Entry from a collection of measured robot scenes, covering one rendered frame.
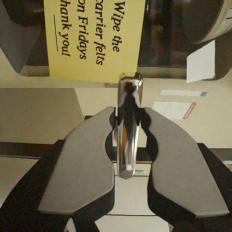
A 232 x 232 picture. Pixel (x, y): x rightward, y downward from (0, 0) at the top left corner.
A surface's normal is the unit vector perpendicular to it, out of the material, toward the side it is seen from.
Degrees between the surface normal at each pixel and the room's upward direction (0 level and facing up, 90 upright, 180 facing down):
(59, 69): 90
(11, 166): 0
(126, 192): 90
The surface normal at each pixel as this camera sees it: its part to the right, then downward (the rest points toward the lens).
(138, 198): 0.00, -0.51
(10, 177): 1.00, 0.03
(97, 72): -0.03, 0.54
